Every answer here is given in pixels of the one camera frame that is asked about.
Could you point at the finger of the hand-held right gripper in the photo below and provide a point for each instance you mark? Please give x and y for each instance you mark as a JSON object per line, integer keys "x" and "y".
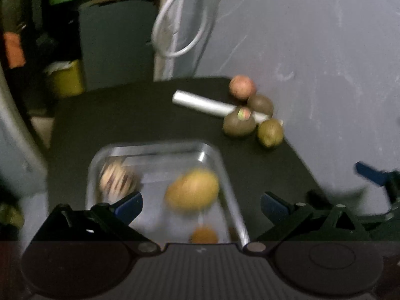
{"x": 370, "y": 172}
{"x": 322, "y": 197}

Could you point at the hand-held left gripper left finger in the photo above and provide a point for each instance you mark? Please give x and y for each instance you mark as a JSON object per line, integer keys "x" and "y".
{"x": 129, "y": 207}

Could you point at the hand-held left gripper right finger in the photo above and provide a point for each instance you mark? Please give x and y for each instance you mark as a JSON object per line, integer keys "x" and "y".
{"x": 274, "y": 207}

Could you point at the striped round fruit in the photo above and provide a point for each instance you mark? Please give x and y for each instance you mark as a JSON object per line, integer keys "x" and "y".
{"x": 117, "y": 179}

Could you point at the large yellow pear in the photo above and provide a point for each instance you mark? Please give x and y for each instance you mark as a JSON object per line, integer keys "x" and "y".
{"x": 192, "y": 189}

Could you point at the metal tray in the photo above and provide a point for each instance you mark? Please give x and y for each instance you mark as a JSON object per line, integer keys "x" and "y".
{"x": 187, "y": 175}

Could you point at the small orange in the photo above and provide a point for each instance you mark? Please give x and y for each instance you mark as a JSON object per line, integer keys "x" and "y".
{"x": 204, "y": 236}

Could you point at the yellowish brown fruit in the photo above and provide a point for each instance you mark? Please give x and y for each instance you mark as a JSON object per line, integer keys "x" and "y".
{"x": 270, "y": 132}

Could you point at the brown fruit with sticker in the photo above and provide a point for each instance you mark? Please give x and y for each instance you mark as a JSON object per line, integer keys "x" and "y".
{"x": 239, "y": 123}

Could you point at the brown round fruit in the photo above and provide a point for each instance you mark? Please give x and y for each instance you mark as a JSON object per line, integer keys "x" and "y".
{"x": 261, "y": 104}

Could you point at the white paper roll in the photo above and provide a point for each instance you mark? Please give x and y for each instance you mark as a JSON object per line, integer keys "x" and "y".
{"x": 206, "y": 103}

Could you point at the red apple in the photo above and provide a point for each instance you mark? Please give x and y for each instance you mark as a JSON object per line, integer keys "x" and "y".
{"x": 242, "y": 87}

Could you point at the yellow bin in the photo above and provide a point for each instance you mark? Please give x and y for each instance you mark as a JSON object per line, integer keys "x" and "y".
{"x": 67, "y": 78}

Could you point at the grey cabinet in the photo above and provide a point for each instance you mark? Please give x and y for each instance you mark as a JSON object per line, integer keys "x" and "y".
{"x": 117, "y": 42}

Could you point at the orange cloth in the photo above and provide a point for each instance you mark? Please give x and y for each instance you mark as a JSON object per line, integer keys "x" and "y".
{"x": 14, "y": 50}

